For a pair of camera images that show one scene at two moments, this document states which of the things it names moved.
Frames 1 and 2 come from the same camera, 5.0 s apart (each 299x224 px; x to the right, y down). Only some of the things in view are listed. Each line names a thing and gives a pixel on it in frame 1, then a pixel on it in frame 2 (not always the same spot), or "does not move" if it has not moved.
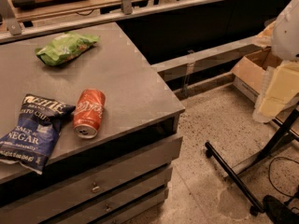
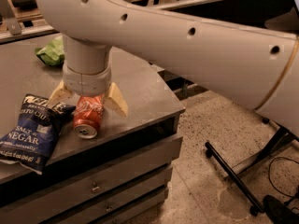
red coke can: [88, 113] does not move
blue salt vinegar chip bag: [32, 137] does not move
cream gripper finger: [278, 88] -> [90, 85]
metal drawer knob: [95, 189] does not move
